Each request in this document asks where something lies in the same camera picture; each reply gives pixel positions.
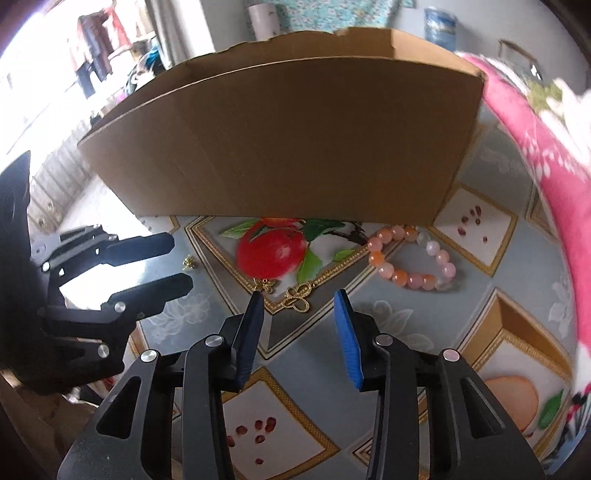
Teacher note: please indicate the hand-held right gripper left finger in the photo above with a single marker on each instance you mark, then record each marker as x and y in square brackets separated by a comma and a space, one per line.
[249, 341]

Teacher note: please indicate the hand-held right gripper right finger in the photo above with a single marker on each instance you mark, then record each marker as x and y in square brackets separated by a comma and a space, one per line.
[348, 341]

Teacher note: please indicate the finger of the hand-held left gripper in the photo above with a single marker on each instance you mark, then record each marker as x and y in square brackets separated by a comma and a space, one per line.
[161, 290]
[143, 244]

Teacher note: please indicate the gold butterfly charm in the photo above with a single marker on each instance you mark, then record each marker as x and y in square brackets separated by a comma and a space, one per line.
[266, 286]

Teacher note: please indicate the gold knot charm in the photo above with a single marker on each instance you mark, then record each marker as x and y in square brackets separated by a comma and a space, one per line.
[300, 291]

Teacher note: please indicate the cardboard box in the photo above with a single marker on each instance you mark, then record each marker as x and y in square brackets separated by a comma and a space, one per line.
[277, 147]

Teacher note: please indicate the person's left forearm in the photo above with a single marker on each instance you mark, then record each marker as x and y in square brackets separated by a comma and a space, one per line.
[37, 424]

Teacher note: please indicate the small gold earring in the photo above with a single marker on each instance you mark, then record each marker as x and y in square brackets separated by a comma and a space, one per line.
[188, 263]

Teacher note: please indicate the fruit print tablecloth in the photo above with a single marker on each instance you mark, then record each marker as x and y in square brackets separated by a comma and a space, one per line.
[415, 323]

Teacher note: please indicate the pile of plastic bags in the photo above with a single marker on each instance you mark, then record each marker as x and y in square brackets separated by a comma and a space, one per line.
[143, 64]

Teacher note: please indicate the hanging clothes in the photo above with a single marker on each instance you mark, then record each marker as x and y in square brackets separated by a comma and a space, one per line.
[92, 41]

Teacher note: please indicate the pink roll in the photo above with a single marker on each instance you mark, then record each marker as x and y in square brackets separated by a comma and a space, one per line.
[263, 23]

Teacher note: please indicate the pink floral blanket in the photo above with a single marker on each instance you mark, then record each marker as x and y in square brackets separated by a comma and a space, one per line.
[531, 138]

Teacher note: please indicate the teal floral cloth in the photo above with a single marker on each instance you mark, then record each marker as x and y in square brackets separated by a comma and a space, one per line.
[332, 16]

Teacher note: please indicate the white cloth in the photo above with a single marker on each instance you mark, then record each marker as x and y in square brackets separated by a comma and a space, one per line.
[572, 110]

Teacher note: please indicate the blue water bottle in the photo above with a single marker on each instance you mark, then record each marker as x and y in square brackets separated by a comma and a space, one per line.
[441, 27]

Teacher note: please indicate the glass shelf rack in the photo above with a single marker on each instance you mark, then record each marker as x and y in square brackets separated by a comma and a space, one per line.
[502, 50]

